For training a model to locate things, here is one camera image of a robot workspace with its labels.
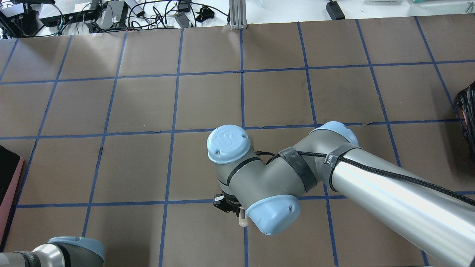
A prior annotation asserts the black power adapter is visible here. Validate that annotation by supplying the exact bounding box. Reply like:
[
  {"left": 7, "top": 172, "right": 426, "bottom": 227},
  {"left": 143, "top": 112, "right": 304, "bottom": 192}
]
[{"left": 325, "top": 0, "right": 345, "bottom": 20}]

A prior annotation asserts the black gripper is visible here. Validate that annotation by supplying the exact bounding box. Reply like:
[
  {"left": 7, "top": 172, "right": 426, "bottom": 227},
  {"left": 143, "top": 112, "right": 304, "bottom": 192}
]
[{"left": 213, "top": 192, "right": 242, "bottom": 217}]

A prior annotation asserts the aluminium frame post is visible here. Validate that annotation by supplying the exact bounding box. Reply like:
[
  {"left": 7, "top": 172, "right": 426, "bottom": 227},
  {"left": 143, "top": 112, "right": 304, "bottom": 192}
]
[{"left": 228, "top": 0, "right": 248, "bottom": 29}]

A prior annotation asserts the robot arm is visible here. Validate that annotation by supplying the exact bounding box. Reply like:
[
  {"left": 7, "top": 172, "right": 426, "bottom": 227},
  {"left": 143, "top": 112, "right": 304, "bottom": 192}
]
[
  {"left": 206, "top": 121, "right": 475, "bottom": 267},
  {"left": 0, "top": 236, "right": 105, "bottom": 267}
]

